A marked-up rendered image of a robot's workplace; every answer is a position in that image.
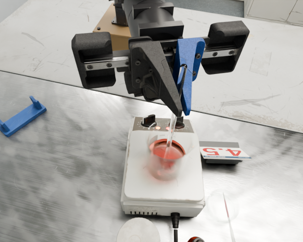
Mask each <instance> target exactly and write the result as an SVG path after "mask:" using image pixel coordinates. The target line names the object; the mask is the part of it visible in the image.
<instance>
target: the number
mask: <svg viewBox="0 0 303 242"><path fill-rule="evenodd" d="M200 149H201V151H202V152H203V154H204V155H205V156H233V157H248V156H247V155H246V154H245V153H244V152H243V151H241V150H240V149H233V148H204V147H200Z"/></svg>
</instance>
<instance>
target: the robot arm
mask: <svg viewBox="0 0 303 242"><path fill-rule="evenodd" d="M109 1H112V0H109ZM114 6H115V14H116V16H115V17H114V18H113V20H112V24H117V25H122V26H128V27H129V30H130V34H131V37H130V38H129V39H128V48H129V49H127V50H117V51H113V50H112V41H111V35H110V33H109V32H93V33H81V34H75V36H74V37H73V39H72V40H71V48H72V51H73V55H74V58H75V61H76V66H77V69H78V73H79V76H80V80H81V83H82V86H83V87H84V88H85V89H93V88H101V87H110V86H113V85H114V84H115V82H116V77H115V70H114V68H116V70H117V72H124V79H125V84H126V89H127V92H128V94H134V97H140V96H143V97H144V99H145V100H146V101H149V102H151V101H155V100H158V99H160V100H161V101H163V102H164V103H165V105H166V106H167V107H168V108H169V109H170V110H171V111H172V112H173V113H174V114H175V115H176V117H181V116H182V112H184V114H185V116H189V115H190V111H191V96H192V82H193V81H195V80H196V78H197V75H198V71H199V68H200V64H201V65H202V67H203V69H204V71H205V72H206V74H208V75H212V74H220V73H230V72H232V71H234V69H235V67H236V64H237V62H238V60H239V57H240V55H241V52H242V50H243V47H244V45H245V43H246V40H247V38H248V36H249V33H250V31H249V29H248V27H247V26H246V25H245V24H244V22H243V21H242V20H241V21H229V22H218V23H213V24H211V25H210V28H209V32H208V36H203V37H193V38H183V30H184V24H183V22H182V21H175V20H174V18H173V13H174V5H173V3H172V2H165V0H114ZM183 63H184V64H186V65H187V72H186V77H185V82H184V86H183V90H182V95H181V99H180V96H179V93H178V90H177V81H178V75H179V70H180V66H181V64H183Z"/></svg>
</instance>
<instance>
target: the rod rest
mask: <svg viewBox="0 0 303 242"><path fill-rule="evenodd" d="M30 99H31V101H32V102H33V104H31V105H30V106H28V107H27V108H25V109H24V110H22V111H20V112H19V113H17V114H16V115H14V116H13V117H11V118H10V119H8V120H7V121H5V122H2V121H1V120H0V131H1V132H2V133H3V134H4V135H5V136H7V137H10V136H11V135H12V134H14V133H15V132H17V131H18V130H20V129H21V128H23V127H24V126H25V125H27V124H28V123H30V122H31V121H32V120H34V119H35V118H37V117H38V116H39V115H41V114H42V113H44V112H45V111H46V110H47V109H46V107H45V106H44V105H42V104H41V103H40V102H39V101H38V100H35V99H34V97H33V96H30Z"/></svg>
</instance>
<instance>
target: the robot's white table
mask: <svg viewBox="0 0 303 242"><path fill-rule="evenodd" d="M112 2H113V3H114V0H112V1H109V0H28V1H27V2H26V3H24V4H23V5H22V6H21V7H19V8H18V9H17V10H16V11H14V12H13V13H12V14H11V15H10V16H8V17H7V18H6V19H5V20H3V21H2V22H1V23H0V71H2V72H7V73H13V74H17V75H22V76H27V77H32V78H36V79H41V80H45V81H50V82H55V83H60V84H64V85H70V86H75V87H80V88H84V87H83V86H82V83H81V80H80V76H79V73H78V69H77V66H76V61H75V58H74V55H73V51H72V48H71V40H72V39H73V37H74V36H75V34H81V33H92V31H93V30H94V28H95V27H96V25H97V24H98V22H99V21H100V19H101V18H102V17H103V15H104V14H105V12H106V11H107V9H108V8H109V6H110V5H111V4H112ZM173 18H174V20H175V21H182V22H183V24H184V30H183V38H193V37H203V36H208V32H209V28H210V25H211V24H213V23H218V22H229V21H241V20H242V21H243V22H244V24H245V25H246V26H247V27H248V29H249V31H250V33H249V36H248V38H247V40H246V43H245V45H244V47H243V50H242V52H241V55H240V57H239V60H238V62H237V64H236V67H235V69H234V71H232V72H230V73H220V74H212V75H208V74H206V72H205V71H204V69H203V67H202V65H201V64H200V68H199V71H198V75H197V78H196V80H195V81H193V82H192V96H191V111H195V112H200V113H204V114H209V115H214V116H218V117H223V118H228V119H233V120H237V121H243V122H248V123H253V124H257V125H262V126H267V127H271V128H276V129H281V130H285V131H290V132H295V133H301V134H303V27H299V26H293V25H286V24H278V23H271V22H265V21H259V20H253V19H247V18H240V17H234V16H228V15H222V14H216V13H209V12H201V11H195V10H188V9H182V8H176V7H174V13H173ZM114 70H115V77H116V82H115V84H114V85H113V86H110V87H101V88H93V89H89V90H94V91H99V92H103V93H108V94H112V95H117V96H122V97H128V98H133V99H137V100H142V101H146V100H145V99H144V97H143V96H140V97H134V94H128V92H127V89H126V84H125V79H124V72H117V70H116V68H114ZM147 102H148V101H147ZM151 103H156V104H161V105H165V103H164V102H163V101H161V100H160V99H158V100H155V101H151Z"/></svg>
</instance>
